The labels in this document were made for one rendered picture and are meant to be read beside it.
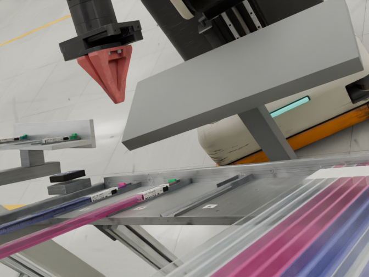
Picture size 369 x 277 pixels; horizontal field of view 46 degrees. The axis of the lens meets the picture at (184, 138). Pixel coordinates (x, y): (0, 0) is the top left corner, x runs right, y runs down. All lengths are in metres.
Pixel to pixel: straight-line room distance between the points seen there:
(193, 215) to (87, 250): 1.51
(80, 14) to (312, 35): 0.60
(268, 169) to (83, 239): 1.48
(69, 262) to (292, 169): 0.71
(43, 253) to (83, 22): 0.67
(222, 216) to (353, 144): 1.16
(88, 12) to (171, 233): 1.24
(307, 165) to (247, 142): 0.90
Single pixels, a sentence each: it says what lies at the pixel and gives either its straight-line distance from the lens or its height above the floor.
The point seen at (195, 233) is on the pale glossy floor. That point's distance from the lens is 1.65.
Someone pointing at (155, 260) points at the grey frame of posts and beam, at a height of 0.50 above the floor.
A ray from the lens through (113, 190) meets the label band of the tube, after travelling 0.74.
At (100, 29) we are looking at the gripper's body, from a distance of 0.57.
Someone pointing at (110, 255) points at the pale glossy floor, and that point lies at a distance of 1.87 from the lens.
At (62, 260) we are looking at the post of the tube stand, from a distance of 1.16.
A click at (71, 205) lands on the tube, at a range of 0.68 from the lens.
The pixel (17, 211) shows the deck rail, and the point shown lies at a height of 0.85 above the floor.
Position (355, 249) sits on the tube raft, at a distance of 0.30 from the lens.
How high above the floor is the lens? 1.19
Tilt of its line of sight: 36 degrees down
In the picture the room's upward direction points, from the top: 40 degrees counter-clockwise
